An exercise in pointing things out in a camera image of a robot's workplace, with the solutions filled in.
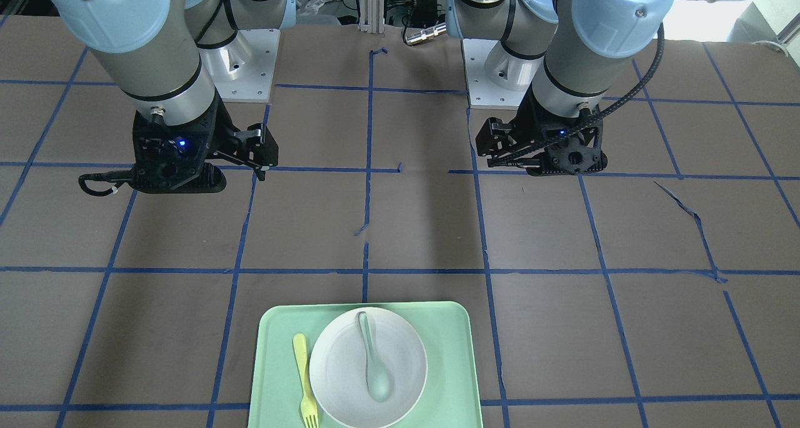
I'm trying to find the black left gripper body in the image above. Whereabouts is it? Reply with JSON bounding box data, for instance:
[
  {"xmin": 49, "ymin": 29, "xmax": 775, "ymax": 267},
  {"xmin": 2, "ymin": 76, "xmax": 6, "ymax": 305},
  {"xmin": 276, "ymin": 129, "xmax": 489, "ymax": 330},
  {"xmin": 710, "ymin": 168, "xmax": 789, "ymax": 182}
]
[{"xmin": 522, "ymin": 97, "xmax": 608, "ymax": 176}]

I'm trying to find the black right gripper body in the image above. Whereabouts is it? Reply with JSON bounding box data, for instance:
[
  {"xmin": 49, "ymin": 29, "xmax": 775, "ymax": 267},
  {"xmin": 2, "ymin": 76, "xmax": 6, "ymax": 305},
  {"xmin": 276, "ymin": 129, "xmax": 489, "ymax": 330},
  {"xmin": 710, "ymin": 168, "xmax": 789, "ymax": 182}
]
[{"xmin": 129, "ymin": 95, "xmax": 228, "ymax": 194}]

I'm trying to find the white round plate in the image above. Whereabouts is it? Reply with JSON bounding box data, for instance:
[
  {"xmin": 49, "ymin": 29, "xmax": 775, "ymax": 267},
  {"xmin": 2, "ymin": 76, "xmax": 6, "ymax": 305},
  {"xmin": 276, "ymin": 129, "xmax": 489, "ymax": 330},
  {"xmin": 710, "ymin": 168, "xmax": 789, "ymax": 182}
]
[{"xmin": 309, "ymin": 307, "xmax": 428, "ymax": 427}]

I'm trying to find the yellow plastic fork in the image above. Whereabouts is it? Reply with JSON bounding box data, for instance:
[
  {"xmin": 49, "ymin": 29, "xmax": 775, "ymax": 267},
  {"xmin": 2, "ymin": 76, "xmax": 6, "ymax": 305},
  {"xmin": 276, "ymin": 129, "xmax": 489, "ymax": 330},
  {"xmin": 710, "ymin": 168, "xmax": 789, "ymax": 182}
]
[{"xmin": 292, "ymin": 333, "xmax": 320, "ymax": 427}]

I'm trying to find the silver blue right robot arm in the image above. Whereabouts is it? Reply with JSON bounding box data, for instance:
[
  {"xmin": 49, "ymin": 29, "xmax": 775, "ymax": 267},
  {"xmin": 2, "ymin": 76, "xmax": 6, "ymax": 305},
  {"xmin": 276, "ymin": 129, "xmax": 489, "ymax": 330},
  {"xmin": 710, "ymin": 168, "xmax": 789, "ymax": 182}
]
[{"xmin": 51, "ymin": 0, "xmax": 296, "ymax": 197}]

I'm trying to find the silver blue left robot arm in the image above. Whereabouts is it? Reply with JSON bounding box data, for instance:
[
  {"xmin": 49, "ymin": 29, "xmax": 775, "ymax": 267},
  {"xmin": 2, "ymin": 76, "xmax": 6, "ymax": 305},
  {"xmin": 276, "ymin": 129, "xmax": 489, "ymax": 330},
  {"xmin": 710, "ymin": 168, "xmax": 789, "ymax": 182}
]
[{"xmin": 446, "ymin": 0, "xmax": 743, "ymax": 176}]

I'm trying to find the gold metal cylinder tool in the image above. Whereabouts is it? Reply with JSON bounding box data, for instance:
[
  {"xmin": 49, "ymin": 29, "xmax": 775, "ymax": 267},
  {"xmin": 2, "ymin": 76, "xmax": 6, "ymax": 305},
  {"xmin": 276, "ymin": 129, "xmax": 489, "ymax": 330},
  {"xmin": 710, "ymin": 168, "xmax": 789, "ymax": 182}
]
[{"xmin": 402, "ymin": 22, "xmax": 448, "ymax": 47}]

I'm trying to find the black power adapter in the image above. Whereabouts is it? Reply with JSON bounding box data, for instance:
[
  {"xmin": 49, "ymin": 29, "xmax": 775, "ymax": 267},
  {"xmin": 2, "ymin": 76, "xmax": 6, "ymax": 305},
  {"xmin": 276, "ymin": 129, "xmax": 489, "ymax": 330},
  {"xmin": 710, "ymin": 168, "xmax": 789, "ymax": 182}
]
[{"xmin": 406, "ymin": 0, "xmax": 439, "ymax": 27}]

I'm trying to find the light green plastic tray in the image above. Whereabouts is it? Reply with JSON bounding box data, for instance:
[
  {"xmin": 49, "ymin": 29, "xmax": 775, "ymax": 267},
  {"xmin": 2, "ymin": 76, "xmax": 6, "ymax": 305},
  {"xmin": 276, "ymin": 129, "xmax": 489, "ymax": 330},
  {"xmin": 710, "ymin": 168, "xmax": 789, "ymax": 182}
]
[{"xmin": 248, "ymin": 302, "xmax": 482, "ymax": 427}]

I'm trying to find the pale green plastic spoon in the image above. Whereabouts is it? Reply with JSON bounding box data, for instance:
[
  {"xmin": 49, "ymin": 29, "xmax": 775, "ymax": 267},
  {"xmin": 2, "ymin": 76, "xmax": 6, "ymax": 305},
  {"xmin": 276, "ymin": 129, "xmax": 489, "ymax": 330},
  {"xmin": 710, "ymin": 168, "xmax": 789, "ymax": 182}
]
[{"xmin": 357, "ymin": 311, "xmax": 393, "ymax": 402}]

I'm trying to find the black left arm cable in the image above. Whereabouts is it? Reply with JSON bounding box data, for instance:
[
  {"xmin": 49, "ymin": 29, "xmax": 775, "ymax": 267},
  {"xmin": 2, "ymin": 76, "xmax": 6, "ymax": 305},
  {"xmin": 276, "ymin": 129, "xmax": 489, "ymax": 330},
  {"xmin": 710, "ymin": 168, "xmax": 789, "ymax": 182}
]
[{"xmin": 494, "ymin": 22, "xmax": 666, "ymax": 163}]

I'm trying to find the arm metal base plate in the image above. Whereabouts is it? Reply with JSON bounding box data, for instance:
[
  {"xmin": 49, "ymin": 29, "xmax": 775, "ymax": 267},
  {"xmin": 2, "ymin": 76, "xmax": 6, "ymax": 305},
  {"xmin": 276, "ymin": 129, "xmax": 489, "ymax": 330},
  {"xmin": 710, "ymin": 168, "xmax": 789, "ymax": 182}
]
[
  {"xmin": 462, "ymin": 39, "xmax": 543, "ymax": 110},
  {"xmin": 199, "ymin": 29, "xmax": 282, "ymax": 103}
]

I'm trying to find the aluminium frame post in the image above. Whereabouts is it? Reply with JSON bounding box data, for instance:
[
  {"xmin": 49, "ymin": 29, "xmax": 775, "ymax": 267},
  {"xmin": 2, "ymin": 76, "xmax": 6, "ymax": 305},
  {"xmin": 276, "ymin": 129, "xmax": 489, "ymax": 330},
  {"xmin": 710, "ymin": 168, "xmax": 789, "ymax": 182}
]
[{"xmin": 357, "ymin": 0, "xmax": 385, "ymax": 36}]

